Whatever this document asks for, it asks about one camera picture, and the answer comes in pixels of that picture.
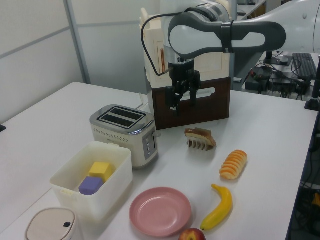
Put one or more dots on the brown wooden box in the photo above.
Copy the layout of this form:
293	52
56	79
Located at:
205	112

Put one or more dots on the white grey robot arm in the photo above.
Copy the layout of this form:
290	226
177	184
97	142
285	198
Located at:
190	37

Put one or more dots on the yellow banana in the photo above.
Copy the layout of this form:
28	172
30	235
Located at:
222	207

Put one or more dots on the yellow block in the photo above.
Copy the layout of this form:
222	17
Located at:
100	170

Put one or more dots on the metal toast rack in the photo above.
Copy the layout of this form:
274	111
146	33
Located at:
198	146

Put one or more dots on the white plastic container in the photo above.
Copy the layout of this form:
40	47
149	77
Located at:
115	190

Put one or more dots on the cream lidded bin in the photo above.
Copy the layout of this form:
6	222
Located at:
50	225

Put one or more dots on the orange striped bread roll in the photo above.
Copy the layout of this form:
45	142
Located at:
233	165

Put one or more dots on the cream toy oven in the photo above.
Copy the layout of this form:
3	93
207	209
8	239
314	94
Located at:
212	62

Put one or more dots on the black clamp post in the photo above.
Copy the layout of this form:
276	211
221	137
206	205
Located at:
313	100

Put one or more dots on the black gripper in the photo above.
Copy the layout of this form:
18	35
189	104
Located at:
181	71

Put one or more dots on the purple block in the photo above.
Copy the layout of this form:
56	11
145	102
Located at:
90	186

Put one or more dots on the brown toast slice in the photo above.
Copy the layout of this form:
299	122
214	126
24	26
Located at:
200	135

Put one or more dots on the cream silver toaster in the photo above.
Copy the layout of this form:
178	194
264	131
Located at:
120	135

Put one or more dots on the black monitor stand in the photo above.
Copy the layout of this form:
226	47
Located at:
271	58

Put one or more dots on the black keyboard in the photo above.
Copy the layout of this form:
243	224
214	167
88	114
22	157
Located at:
303	65

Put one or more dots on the red apple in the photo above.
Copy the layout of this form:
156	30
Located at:
192	235

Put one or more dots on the black pole stand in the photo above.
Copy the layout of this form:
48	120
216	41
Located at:
2	128

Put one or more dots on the pink plate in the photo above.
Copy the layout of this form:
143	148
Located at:
160	212

